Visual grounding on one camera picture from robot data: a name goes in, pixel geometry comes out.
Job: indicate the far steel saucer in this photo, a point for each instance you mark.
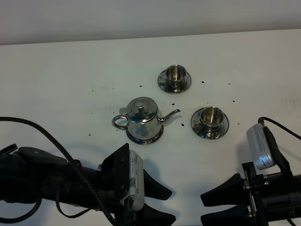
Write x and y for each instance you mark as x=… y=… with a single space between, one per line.
x=167 y=87

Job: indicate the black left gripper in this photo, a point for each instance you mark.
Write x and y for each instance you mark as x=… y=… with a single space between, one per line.
x=117 y=204

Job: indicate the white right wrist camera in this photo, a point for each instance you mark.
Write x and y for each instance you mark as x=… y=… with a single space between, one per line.
x=259 y=148

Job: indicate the stainless steel teacup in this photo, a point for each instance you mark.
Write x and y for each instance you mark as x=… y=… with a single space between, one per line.
x=209 y=118
x=173 y=75

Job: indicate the stainless steel teapot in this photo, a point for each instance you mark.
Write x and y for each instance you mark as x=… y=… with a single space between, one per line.
x=140 y=118

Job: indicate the near stainless steel teacup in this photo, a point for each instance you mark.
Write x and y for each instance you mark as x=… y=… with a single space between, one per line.
x=209 y=118

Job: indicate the far stainless steel teacup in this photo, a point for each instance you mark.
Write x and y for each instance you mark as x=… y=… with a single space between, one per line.
x=173 y=75

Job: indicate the steel teapot saucer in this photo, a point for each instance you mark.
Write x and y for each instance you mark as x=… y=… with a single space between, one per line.
x=145 y=141

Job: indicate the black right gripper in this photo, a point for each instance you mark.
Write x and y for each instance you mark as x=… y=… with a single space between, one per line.
x=234 y=192

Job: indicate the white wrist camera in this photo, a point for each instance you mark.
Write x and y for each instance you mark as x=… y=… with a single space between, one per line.
x=136 y=182
x=259 y=148

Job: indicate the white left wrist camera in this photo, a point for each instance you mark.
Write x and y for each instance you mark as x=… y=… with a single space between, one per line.
x=136 y=182

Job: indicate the near steel saucer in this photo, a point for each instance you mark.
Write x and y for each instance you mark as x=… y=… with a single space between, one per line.
x=212 y=135

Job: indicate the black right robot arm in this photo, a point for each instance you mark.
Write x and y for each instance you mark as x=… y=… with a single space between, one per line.
x=281 y=196

